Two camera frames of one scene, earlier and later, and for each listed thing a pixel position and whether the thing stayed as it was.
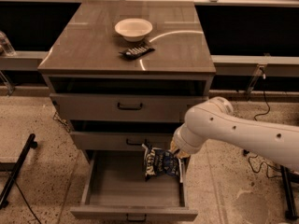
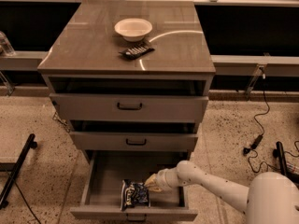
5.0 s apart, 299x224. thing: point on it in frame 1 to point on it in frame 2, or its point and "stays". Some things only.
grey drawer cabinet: [123, 73] stays
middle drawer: [118, 140] stays
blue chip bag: [160, 161] to [134, 194]
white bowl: [133, 29] stays
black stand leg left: [6, 196] stays
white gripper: [181, 142] to [162, 180]
